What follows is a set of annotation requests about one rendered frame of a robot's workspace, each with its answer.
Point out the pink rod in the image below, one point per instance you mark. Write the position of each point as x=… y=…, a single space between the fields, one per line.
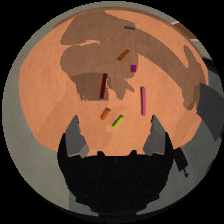
x=143 y=95

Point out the orange rod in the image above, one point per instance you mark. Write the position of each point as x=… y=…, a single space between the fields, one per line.
x=105 y=114
x=123 y=54

